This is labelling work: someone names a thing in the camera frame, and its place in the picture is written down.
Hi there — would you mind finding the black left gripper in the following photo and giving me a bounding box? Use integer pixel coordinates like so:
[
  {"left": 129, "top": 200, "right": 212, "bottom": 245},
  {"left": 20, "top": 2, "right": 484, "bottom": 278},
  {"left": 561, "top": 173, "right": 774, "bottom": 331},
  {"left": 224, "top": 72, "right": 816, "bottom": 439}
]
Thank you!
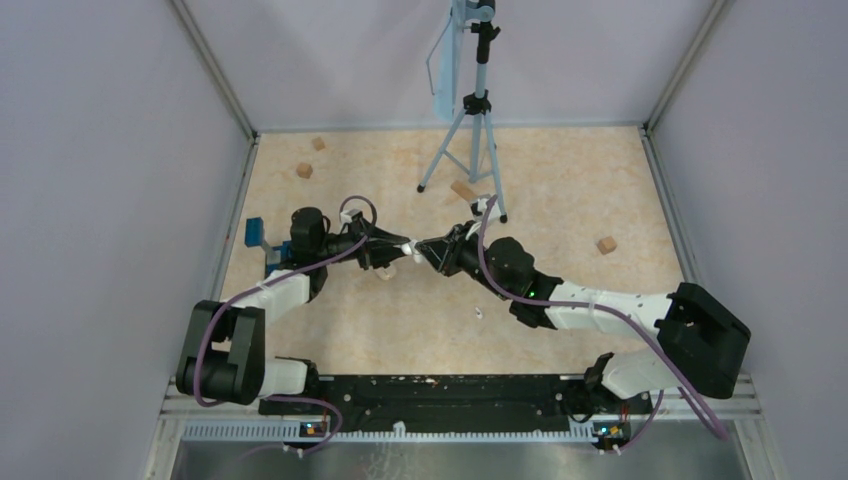
[{"left": 316, "top": 216, "right": 410, "bottom": 269}]

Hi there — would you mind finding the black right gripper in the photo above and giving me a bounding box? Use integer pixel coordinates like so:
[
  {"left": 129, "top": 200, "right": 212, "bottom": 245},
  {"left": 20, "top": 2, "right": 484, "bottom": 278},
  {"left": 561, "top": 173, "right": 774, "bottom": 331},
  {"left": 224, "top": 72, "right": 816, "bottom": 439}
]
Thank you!
[{"left": 417, "top": 221, "right": 513, "bottom": 302}]

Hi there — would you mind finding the beige charging case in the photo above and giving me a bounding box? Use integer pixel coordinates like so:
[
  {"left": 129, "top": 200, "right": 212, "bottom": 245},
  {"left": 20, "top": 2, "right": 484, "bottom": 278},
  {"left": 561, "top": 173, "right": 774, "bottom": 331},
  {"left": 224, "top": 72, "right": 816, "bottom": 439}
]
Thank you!
[{"left": 374, "top": 265, "right": 397, "bottom": 281}]

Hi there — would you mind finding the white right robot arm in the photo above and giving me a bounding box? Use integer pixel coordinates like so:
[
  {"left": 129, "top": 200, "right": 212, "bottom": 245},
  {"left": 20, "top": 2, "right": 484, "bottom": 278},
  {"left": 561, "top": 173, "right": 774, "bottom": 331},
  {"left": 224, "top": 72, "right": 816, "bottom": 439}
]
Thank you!
[{"left": 413, "top": 223, "right": 751, "bottom": 412}]

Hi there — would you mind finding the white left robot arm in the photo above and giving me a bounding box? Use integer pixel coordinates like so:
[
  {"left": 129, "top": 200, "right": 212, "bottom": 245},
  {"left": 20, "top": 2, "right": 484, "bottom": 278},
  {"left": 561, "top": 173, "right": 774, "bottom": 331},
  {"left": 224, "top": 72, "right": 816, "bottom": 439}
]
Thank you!
[{"left": 175, "top": 207, "right": 415, "bottom": 414}]

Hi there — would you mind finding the flat wooden block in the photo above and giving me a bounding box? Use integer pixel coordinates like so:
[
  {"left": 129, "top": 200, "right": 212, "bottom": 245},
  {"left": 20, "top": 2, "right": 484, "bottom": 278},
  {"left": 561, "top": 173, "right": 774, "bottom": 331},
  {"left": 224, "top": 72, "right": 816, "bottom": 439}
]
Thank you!
[{"left": 450, "top": 181, "right": 477, "bottom": 204}]

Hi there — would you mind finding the wooden cube block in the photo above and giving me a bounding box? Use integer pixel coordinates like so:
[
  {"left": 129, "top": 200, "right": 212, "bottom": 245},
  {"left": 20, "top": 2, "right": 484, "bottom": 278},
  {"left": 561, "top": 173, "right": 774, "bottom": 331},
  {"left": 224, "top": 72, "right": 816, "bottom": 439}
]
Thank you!
[{"left": 596, "top": 236, "right": 618, "bottom": 255}]

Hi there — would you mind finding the light blue tripod stand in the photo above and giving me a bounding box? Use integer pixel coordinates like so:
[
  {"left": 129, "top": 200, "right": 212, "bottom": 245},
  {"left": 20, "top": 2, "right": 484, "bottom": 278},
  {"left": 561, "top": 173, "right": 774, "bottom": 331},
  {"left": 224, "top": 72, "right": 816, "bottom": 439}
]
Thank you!
[{"left": 416, "top": 1, "right": 509, "bottom": 224}]

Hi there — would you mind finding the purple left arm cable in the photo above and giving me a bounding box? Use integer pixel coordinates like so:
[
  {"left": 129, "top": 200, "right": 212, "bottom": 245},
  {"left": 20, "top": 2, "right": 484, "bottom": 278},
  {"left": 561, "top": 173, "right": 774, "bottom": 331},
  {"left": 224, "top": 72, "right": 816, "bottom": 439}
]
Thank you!
[{"left": 192, "top": 195, "right": 379, "bottom": 439}]

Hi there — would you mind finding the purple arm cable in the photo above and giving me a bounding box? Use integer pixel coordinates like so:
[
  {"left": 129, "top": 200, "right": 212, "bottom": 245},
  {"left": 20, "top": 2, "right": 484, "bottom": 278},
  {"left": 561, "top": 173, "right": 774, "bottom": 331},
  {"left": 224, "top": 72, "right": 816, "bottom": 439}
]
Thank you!
[
  {"left": 192, "top": 195, "right": 379, "bottom": 439},
  {"left": 476, "top": 195, "right": 730, "bottom": 452}
]

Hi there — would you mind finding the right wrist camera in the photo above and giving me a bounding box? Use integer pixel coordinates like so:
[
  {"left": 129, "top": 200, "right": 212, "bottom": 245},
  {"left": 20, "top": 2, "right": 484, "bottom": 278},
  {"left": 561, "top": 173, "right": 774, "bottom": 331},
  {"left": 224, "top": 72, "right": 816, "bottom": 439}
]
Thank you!
[{"left": 469, "top": 195, "right": 502, "bottom": 225}]

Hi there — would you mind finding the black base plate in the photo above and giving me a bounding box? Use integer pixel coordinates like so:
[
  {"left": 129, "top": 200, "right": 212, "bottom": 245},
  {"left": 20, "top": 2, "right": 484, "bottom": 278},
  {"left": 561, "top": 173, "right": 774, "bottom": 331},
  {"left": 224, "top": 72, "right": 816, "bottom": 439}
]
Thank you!
[{"left": 258, "top": 374, "right": 653, "bottom": 434}]

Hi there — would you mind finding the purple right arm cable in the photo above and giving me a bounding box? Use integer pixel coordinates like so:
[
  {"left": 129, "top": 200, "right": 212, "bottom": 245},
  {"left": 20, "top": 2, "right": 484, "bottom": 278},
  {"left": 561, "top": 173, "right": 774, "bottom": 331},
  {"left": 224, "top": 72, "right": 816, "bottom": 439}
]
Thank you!
[{"left": 476, "top": 195, "right": 730, "bottom": 452}]

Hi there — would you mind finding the aluminium frame rail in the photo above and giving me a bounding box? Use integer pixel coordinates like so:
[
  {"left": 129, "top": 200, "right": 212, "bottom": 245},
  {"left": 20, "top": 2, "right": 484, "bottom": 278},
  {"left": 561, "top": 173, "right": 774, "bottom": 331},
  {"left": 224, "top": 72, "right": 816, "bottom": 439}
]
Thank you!
[{"left": 158, "top": 374, "right": 763, "bottom": 444}]

